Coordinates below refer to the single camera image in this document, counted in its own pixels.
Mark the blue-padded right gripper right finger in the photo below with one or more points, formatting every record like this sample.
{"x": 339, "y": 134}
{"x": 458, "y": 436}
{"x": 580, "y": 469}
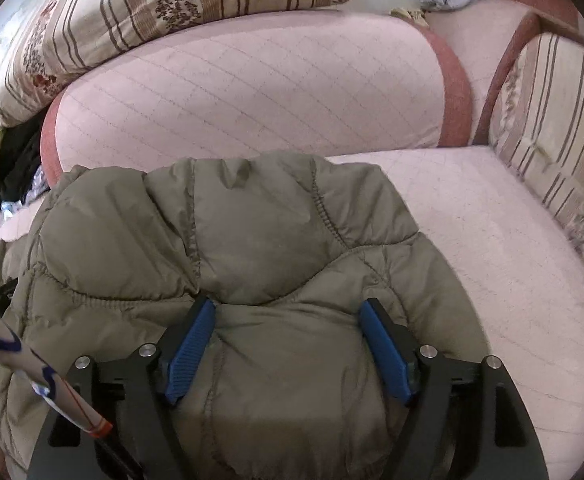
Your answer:
{"x": 417, "y": 377}

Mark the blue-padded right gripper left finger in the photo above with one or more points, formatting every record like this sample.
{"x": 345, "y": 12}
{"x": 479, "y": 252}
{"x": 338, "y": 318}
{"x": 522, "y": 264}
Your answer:
{"x": 158, "y": 376}

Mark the olive green puffer jacket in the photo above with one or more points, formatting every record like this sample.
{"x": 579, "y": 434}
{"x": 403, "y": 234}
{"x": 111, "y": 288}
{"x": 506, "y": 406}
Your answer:
{"x": 288, "y": 246}

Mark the pink quilted bed mattress cover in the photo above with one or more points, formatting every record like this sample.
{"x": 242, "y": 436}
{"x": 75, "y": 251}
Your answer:
{"x": 520, "y": 272}

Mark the black garment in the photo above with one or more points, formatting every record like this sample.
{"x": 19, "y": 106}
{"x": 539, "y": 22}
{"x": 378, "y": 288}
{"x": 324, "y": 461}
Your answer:
{"x": 19, "y": 159}

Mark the striped floral side cushion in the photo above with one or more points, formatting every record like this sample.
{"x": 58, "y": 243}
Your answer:
{"x": 533, "y": 118}

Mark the striped floral folded quilt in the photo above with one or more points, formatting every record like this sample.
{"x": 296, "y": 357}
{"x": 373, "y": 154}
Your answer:
{"x": 64, "y": 39}

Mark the pink rolled quilt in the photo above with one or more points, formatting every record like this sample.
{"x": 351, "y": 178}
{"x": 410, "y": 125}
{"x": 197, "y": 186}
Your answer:
{"x": 319, "y": 82}

